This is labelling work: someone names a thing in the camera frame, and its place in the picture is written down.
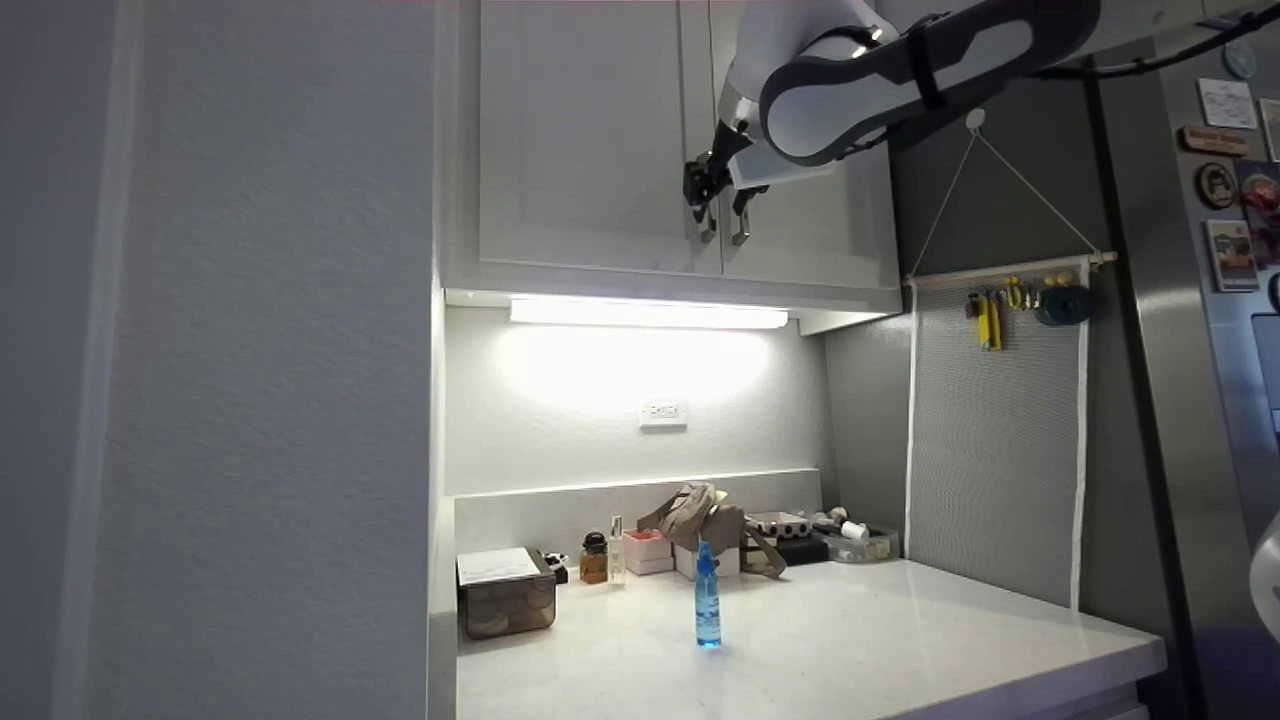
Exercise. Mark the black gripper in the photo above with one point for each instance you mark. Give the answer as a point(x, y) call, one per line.
point(710, 172)

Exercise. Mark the white cabinet door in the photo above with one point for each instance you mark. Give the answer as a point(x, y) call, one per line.
point(588, 115)
point(803, 226)

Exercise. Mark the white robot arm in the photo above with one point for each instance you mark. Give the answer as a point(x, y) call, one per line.
point(817, 83)

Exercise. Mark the under-cabinet light strip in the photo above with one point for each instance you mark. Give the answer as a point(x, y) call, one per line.
point(646, 314)

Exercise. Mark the crumpled brown paper bag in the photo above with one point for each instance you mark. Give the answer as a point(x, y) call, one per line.
point(703, 514)

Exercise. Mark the hanging white pegboard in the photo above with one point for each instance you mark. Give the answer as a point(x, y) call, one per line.
point(997, 427)

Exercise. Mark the dark egg carton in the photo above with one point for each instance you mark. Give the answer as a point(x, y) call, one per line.
point(803, 545)

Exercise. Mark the pink box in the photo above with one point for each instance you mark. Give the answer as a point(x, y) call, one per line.
point(646, 554)

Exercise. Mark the blue plastic bottle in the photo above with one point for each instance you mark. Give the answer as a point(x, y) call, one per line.
point(706, 596)

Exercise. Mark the brown box white lid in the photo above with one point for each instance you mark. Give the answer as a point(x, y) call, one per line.
point(500, 593)

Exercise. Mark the stainless steel refrigerator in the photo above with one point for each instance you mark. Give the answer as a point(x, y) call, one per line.
point(1195, 205)

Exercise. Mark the white wall outlet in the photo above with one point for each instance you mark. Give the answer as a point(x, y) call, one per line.
point(664, 415)

